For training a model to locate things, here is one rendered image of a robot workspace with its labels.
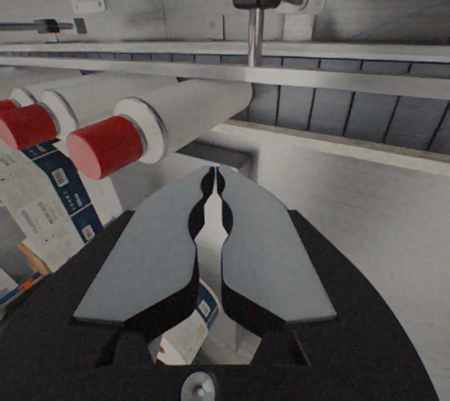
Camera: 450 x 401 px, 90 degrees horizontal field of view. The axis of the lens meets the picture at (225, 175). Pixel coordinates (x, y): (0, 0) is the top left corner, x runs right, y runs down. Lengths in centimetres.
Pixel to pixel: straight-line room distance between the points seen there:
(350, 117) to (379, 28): 9
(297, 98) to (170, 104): 15
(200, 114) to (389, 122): 19
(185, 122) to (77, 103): 11
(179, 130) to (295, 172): 24
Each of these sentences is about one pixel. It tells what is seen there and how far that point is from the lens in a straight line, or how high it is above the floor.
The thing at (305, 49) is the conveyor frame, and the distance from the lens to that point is 28.
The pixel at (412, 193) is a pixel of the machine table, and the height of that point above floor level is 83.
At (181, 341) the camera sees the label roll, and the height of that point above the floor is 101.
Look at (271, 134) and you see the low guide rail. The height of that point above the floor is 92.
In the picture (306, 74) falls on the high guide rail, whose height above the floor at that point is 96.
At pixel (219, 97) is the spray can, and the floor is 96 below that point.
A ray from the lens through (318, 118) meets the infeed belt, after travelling 29.
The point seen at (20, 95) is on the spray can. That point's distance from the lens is 32.
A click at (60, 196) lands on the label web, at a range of 63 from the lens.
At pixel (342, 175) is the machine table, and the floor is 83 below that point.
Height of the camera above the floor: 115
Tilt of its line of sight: 47 degrees down
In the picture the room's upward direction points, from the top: 134 degrees counter-clockwise
